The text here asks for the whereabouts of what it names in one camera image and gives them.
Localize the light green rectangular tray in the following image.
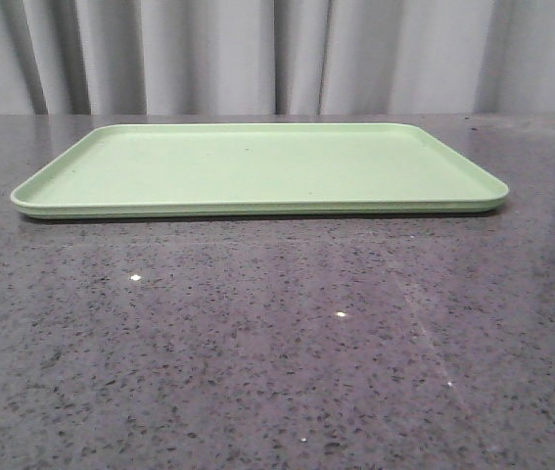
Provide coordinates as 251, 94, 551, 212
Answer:
11, 122, 509, 219

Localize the grey curtain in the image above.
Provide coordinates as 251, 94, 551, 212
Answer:
0, 1, 555, 116

